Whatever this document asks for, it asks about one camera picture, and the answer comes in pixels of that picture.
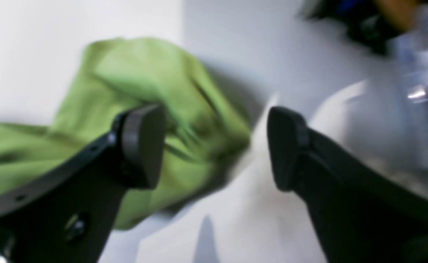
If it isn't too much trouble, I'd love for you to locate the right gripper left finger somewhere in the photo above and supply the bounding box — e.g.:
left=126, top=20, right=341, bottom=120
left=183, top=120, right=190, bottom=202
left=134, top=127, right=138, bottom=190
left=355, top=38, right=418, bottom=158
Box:
left=0, top=104, right=166, bottom=263

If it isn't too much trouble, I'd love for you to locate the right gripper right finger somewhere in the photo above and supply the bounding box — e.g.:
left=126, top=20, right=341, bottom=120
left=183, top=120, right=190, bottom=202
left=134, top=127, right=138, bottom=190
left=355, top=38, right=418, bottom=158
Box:
left=266, top=107, right=428, bottom=263

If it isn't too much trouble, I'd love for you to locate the green t-shirt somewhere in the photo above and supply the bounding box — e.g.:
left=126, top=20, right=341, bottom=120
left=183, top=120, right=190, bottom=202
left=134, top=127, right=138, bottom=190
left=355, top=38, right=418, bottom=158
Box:
left=0, top=37, right=252, bottom=230

